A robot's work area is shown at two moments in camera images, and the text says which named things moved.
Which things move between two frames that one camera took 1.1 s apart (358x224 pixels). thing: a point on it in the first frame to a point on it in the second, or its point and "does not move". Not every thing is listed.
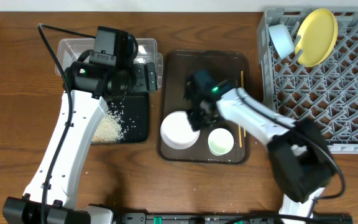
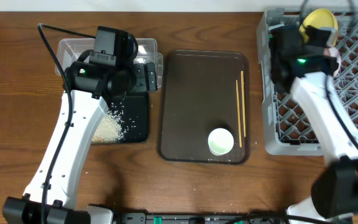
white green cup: [220, 141] does not move
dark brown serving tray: [174, 67] does not move
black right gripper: [196, 115] to [319, 37]
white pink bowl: [177, 132] to [333, 51]
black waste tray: [132, 110] does not move
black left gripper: [150, 77] does not move
